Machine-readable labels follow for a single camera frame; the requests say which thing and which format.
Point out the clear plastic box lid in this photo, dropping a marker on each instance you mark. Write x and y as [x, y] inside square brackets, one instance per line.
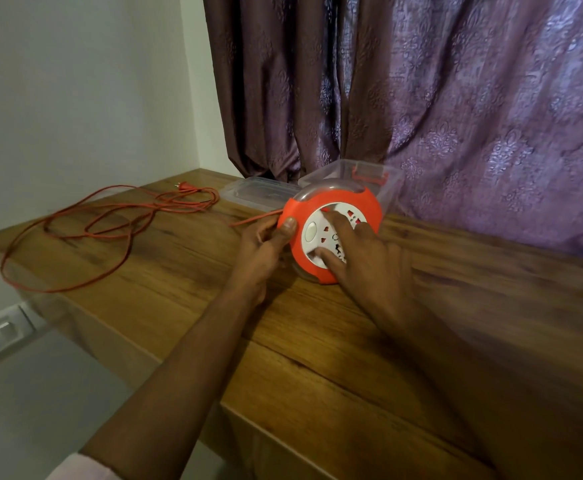
[256, 192]

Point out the purple patterned curtain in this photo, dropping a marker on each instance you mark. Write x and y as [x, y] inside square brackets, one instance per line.
[471, 119]

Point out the person's left hand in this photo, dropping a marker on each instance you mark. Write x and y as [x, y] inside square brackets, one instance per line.
[256, 259]

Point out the person's left forearm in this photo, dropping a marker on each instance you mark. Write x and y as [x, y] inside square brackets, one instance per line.
[171, 389]

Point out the clear plastic storage box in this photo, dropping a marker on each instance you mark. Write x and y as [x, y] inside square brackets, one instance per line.
[389, 189]

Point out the person's right hand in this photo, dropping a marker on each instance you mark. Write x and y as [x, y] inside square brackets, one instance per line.
[376, 274]

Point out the white shirt sleeve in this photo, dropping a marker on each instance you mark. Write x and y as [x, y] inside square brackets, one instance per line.
[81, 469]

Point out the orange extension cord reel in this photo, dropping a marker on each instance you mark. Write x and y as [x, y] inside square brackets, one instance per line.
[341, 197]

